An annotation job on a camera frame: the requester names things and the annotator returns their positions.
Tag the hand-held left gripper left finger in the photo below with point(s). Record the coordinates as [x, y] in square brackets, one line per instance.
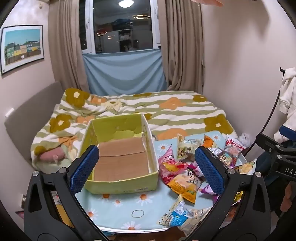
[84, 171]

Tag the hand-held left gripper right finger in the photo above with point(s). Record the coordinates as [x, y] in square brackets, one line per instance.
[209, 171]

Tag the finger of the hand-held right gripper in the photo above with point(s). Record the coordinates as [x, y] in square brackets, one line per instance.
[286, 132]

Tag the pile of snack packets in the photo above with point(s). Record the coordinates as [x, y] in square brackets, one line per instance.
[182, 183]

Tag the yellow-green cardboard box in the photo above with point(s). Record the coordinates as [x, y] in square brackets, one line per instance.
[122, 160]

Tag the person's right hand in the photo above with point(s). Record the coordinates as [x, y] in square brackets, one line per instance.
[289, 197]

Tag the pink plush toy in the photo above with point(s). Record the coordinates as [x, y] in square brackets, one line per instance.
[50, 155]

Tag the white garment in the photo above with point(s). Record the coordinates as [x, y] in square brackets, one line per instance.
[289, 92]

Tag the white plastic bag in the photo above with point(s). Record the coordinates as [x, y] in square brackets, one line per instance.
[244, 139]

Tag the light blue daisy tablecloth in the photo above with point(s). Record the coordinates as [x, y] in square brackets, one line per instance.
[111, 208]

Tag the striped floral blanket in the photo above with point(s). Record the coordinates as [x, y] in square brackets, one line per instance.
[180, 115]

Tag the black rubber band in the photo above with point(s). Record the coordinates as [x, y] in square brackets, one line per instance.
[131, 213]

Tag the grey padded headboard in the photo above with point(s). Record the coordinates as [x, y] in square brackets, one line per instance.
[30, 115]

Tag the blue cloth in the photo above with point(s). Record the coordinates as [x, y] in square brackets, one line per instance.
[124, 71]

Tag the beige curtain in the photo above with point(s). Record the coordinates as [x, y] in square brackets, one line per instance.
[182, 46]
[64, 46]

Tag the window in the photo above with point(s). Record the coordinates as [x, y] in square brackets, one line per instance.
[120, 30]

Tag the white wall socket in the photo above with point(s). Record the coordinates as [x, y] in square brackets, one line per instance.
[9, 112]

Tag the framed wall poster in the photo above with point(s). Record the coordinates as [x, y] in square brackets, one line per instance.
[22, 46]

